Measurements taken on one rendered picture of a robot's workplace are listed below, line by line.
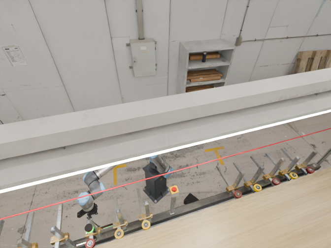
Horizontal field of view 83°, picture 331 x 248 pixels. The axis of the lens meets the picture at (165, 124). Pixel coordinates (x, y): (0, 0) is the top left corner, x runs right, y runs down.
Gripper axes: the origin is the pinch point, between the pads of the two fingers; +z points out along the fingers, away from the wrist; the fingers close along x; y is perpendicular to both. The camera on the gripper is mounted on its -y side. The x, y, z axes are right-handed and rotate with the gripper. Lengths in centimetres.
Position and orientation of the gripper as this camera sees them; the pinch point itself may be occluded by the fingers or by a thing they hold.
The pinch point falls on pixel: (91, 216)
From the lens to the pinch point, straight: 199.1
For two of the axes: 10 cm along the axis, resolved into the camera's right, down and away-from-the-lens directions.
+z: -0.2, 7.3, 6.9
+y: 9.5, -2.0, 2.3
